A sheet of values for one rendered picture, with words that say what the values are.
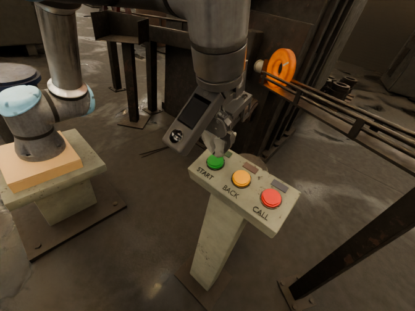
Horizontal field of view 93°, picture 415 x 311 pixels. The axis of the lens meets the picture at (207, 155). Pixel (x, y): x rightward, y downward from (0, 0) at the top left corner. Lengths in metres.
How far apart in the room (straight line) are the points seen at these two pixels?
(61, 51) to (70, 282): 0.80
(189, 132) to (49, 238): 0.91
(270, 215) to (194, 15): 0.36
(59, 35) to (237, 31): 0.55
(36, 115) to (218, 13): 0.71
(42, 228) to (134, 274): 0.46
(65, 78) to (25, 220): 0.68
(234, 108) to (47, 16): 0.54
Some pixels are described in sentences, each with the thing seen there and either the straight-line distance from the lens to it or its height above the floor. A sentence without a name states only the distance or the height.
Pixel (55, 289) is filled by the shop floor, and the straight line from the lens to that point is 1.03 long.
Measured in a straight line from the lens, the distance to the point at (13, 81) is 1.40.
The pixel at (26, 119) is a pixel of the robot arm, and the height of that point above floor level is 0.51.
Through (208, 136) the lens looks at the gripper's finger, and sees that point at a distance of 0.40.
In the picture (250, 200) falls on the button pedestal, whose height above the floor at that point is 0.59.
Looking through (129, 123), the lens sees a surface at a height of 0.01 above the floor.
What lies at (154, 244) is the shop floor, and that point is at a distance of 1.01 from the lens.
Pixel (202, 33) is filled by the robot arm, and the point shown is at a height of 0.88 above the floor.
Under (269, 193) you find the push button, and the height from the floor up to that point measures 0.61.
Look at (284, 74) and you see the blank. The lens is 0.92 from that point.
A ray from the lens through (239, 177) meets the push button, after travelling 0.45.
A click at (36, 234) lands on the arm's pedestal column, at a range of 1.15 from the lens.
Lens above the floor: 0.91
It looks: 39 degrees down
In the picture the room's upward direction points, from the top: 12 degrees clockwise
